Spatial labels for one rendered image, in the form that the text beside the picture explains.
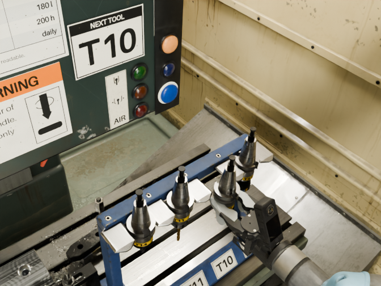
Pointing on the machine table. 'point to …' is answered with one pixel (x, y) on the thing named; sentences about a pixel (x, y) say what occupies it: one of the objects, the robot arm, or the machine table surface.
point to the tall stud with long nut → (99, 205)
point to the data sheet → (30, 34)
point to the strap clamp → (92, 276)
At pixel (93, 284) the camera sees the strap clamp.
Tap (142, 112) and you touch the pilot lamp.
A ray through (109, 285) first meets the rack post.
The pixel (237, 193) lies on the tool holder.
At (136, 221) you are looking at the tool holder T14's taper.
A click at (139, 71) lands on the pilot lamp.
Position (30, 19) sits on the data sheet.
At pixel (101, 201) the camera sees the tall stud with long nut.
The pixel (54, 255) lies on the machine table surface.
